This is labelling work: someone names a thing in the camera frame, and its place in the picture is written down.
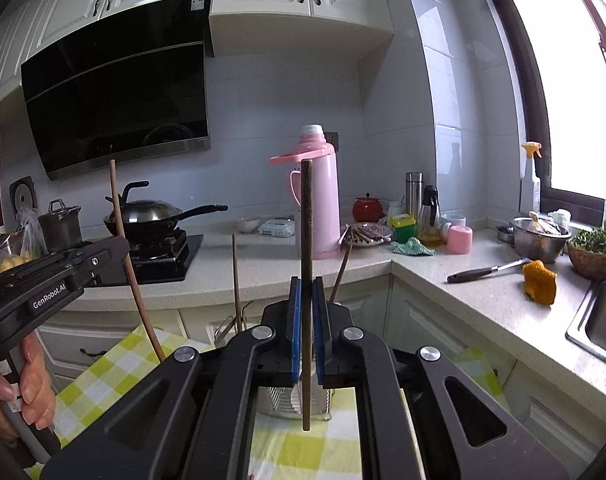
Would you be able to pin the small white bowl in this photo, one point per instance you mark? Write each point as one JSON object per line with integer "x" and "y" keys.
{"x": 247, "y": 225}

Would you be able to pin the small steel bowl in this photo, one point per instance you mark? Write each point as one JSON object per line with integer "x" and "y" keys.
{"x": 505, "y": 235}

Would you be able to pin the white spray bottle yellow trigger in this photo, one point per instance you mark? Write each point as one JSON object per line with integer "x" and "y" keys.
{"x": 529, "y": 185}

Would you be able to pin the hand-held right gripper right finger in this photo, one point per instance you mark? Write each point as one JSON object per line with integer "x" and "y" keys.
{"x": 319, "y": 330}

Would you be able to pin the pink thermos jug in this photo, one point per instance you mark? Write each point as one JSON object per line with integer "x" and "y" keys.
{"x": 325, "y": 200}

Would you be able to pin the steel stockpot with lid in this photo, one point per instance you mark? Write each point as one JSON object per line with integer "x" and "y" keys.
{"x": 60, "y": 230}

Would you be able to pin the pale crumpled bag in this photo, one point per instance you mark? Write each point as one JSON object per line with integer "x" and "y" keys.
{"x": 558, "y": 220}

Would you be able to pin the square black silver appliance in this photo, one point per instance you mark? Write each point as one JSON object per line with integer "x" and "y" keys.
{"x": 23, "y": 195}

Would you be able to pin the white plate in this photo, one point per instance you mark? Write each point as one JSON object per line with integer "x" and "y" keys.
{"x": 378, "y": 243}

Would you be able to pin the plastic bag of pears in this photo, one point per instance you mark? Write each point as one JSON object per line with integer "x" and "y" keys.
{"x": 13, "y": 262}

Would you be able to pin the steel sink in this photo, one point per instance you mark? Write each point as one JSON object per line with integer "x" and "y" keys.
{"x": 603, "y": 325}

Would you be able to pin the window with dark frame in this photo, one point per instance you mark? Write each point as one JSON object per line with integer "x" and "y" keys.
{"x": 513, "y": 85}

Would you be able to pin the black wok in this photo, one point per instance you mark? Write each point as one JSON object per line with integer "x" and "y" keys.
{"x": 133, "y": 232}

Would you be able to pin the small red pot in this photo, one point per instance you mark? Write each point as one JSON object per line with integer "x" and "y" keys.
{"x": 368, "y": 210}

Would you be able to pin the white base cabinets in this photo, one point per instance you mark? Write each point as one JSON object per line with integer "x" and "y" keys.
{"x": 433, "y": 320}

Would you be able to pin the glass oil bottle black top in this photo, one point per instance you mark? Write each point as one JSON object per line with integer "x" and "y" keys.
{"x": 429, "y": 225}

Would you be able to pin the black gas stove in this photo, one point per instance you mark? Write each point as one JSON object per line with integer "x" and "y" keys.
{"x": 173, "y": 260}

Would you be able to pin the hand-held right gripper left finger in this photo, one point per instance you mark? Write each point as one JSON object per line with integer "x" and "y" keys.
{"x": 295, "y": 330}

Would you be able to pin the green yellow container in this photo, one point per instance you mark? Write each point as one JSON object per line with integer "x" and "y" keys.
{"x": 402, "y": 230}

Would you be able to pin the white cup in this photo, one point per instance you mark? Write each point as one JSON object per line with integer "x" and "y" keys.
{"x": 455, "y": 220}

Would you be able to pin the pink cup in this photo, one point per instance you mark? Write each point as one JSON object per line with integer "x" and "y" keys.
{"x": 460, "y": 240}

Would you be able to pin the steel mixing bowl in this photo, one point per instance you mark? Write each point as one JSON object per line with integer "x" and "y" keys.
{"x": 540, "y": 247}

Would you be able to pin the wall socket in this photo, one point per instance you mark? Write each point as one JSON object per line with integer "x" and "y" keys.
{"x": 331, "y": 138}

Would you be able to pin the small white jar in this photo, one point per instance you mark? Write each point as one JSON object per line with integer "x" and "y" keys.
{"x": 395, "y": 210}

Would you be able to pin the black glass range hood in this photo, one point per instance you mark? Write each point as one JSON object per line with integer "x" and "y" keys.
{"x": 113, "y": 100}

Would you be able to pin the orange cloth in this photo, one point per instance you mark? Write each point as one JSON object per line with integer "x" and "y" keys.
{"x": 540, "y": 285}

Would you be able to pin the pile of dark chopsticks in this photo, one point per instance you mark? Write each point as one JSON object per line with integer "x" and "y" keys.
{"x": 365, "y": 234}

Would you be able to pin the flat white box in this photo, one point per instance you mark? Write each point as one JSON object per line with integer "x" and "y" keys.
{"x": 278, "y": 227}

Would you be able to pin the teal checked cloth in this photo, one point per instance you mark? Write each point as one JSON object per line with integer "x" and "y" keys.
{"x": 413, "y": 247}

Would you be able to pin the person's left hand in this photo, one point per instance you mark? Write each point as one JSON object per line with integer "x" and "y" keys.
{"x": 38, "y": 390}

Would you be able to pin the steel wok lid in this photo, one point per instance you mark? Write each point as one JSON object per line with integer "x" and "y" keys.
{"x": 143, "y": 212}

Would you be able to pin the steel thermos bottle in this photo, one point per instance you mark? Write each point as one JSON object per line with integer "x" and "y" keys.
{"x": 414, "y": 195}

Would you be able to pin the wicker basket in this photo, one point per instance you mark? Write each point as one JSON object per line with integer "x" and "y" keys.
{"x": 595, "y": 265}

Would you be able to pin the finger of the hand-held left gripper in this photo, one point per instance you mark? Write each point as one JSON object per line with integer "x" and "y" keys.
{"x": 103, "y": 260}

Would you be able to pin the green leafy vegetables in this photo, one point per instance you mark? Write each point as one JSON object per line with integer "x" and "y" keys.
{"x": 593, "y": 240}

